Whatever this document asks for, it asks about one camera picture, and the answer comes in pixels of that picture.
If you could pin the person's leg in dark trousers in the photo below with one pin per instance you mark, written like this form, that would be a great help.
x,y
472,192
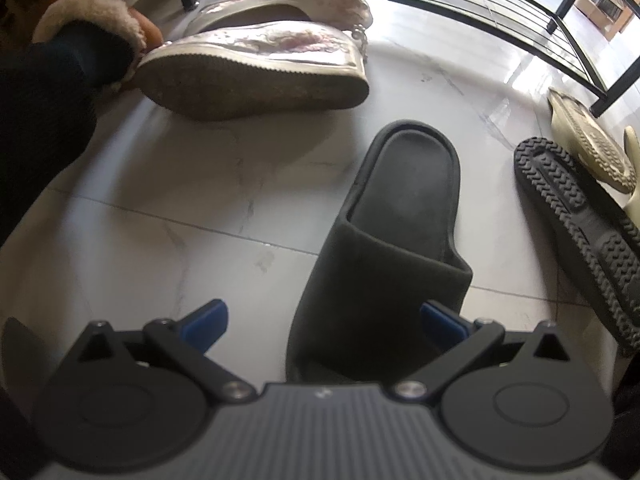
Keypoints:
x,y
40,110

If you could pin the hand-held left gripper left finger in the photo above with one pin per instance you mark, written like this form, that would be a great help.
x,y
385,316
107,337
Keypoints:
x,y
212,317

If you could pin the dark grey open-toe slipper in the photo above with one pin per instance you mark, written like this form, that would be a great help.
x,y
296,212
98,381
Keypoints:
x,y
390,270

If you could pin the black treaded-sole slipper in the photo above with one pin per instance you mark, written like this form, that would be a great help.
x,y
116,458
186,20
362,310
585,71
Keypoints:
x,y
575,220

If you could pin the black metal shoe rack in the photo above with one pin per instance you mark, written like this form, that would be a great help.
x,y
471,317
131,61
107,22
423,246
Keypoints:
x,y
500,2

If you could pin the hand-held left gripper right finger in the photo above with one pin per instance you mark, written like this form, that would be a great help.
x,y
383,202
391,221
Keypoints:
x,y
440,317

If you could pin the brown fur-lined slipper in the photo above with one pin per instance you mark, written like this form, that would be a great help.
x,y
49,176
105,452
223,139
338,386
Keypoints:
x,y
87,12

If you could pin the brown wooden furniture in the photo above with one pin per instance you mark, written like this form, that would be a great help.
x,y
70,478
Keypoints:
x,y
600,0

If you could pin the pink white wedge shoe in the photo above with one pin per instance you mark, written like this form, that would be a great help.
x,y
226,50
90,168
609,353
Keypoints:
x,y
300,0
250,85

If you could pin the cream shoe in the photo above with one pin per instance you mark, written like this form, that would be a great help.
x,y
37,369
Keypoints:
x,y
595,145
634,150

